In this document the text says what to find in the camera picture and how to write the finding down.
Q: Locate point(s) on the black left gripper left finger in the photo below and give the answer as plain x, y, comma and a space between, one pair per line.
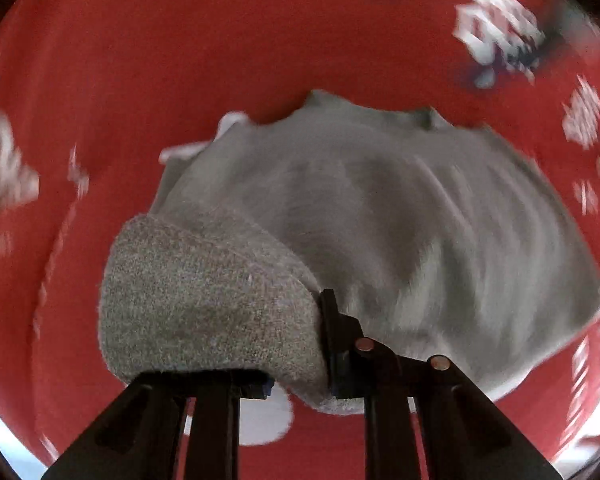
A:
138, 436

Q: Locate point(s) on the grey knit garment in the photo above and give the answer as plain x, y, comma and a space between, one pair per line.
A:
438, 239

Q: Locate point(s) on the red printed bedspread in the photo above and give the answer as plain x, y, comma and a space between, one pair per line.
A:
93, 92

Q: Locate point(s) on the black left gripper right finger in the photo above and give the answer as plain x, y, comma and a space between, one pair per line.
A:
423, 419

